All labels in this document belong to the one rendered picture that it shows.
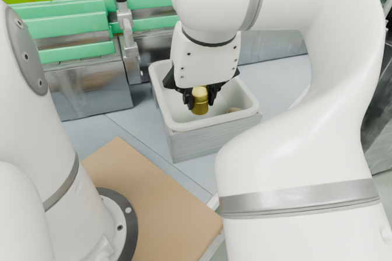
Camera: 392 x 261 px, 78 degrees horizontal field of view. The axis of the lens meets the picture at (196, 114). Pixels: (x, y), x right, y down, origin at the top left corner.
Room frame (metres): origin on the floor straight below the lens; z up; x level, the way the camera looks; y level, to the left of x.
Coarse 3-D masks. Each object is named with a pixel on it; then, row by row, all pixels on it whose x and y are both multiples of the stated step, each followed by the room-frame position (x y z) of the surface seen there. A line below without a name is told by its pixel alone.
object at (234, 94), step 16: (160, 64) 0.48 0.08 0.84; (160, 80) 0.47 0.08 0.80; (240, 80) 0.41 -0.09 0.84; (160, 96) 0.35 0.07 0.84; (176, 96) 0.44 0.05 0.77; (224, 96) 0.44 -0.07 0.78; (240, 96) 0.38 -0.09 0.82; (176, 112) 0.39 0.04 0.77; (208, 112) 0.39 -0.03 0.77; (224, 112) 0.39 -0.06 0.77; (240, 112) 0.31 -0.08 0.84; (256, 112) 0.32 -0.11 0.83; (176, 128) 0.27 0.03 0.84; (192, 128) 0.28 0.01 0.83
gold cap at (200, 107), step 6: (192, 90) 0.36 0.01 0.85; (198, 90) 0.36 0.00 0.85; (204, 90) 0.36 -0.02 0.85; (198, 96) 0.34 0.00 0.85; (204, 96) 0.34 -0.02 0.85; (198, 102) 0.34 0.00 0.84; (204, 102) 0.34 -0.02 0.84; (192, 108) 0.34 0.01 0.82; (198, 108) 0.34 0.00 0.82; (204, 108) 0.34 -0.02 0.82; (198, 114) 0.34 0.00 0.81
